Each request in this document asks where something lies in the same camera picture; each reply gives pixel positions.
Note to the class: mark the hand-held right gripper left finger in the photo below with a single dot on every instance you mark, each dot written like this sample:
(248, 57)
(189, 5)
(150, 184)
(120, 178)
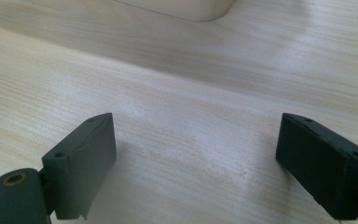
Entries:
(80, 168)

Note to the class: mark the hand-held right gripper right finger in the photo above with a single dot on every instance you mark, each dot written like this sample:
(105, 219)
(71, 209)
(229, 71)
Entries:
(320, 165)

